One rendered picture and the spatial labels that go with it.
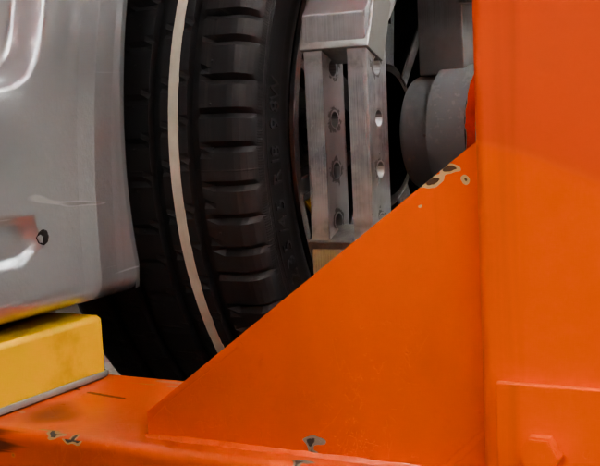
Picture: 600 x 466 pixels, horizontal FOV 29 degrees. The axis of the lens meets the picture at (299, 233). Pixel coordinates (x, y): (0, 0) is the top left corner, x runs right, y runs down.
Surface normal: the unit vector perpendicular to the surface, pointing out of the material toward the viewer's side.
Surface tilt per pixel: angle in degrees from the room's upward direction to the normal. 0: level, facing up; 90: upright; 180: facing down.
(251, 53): 81
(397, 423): 90
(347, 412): 90
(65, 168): 90
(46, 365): 89
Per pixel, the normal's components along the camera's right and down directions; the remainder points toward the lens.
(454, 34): -0.47, 0.12
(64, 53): 0.88, 0.01
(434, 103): -0.45, -0.33
